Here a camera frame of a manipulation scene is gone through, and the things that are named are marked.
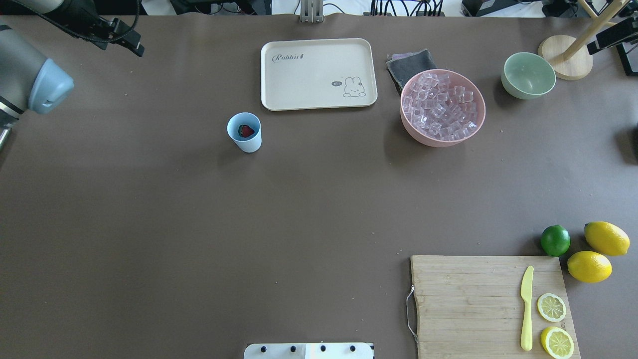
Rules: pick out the wooden cup stand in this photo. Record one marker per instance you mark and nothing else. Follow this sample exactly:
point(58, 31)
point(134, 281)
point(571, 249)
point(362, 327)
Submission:
point(572, 58)

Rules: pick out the yellow plastic knife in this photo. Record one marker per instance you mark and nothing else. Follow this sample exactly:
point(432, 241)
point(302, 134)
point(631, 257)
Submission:
point(526, 288)

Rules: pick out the green ceramic bowl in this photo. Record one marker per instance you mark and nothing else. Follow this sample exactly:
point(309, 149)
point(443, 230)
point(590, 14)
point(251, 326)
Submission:
point(527, 76)

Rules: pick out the green lime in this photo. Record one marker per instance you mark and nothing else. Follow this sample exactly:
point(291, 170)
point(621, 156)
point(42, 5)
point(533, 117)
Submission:
point(555, 240)

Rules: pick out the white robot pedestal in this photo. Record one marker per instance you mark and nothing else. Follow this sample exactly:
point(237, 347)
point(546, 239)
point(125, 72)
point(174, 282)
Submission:
point(355, 350)

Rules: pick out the light blue cup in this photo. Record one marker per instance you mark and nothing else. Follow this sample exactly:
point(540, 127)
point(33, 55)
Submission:
point(251, 144)

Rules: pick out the lemon slice lower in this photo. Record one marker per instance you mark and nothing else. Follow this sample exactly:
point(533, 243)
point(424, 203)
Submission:
point(557, 343)

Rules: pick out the red strawberry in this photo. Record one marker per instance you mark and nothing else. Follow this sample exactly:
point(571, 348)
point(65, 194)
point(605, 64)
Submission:
point(245, 131)

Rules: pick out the grey folded cloth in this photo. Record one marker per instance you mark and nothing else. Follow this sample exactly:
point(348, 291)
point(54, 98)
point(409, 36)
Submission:
point(403, 67)

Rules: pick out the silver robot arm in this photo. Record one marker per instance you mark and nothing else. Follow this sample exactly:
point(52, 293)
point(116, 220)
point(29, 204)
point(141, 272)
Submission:
point(31, 81)

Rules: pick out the lemon slice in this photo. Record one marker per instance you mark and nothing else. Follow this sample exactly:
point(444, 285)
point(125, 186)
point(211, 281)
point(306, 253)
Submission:
point(557, 343)
point(551, 307)

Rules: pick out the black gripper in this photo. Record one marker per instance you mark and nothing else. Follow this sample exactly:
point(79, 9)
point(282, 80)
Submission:
point(81, 19)

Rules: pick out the pink bowl of ice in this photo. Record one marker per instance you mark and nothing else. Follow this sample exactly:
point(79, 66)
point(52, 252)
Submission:
point(441, 108)

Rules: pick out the cream rabbit tray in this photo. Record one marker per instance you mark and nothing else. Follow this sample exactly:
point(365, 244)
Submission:
point(317, 74)

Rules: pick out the wooden cutting board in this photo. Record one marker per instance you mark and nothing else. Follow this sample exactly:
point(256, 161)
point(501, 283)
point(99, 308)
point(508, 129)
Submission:
point(469, 306)

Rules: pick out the yellow lemon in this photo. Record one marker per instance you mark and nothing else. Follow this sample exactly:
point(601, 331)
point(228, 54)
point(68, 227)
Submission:
point(607, 238)
point(589, 267)

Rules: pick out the lemon slice upper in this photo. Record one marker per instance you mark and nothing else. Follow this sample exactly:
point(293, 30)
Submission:
point(551, 307)

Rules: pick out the yellow lemon far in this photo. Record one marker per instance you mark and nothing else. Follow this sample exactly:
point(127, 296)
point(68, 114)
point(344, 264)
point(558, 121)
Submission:
point(589, 267)

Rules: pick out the yellow lemon near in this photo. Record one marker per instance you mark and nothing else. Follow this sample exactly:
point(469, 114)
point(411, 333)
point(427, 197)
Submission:
point(607, 238)

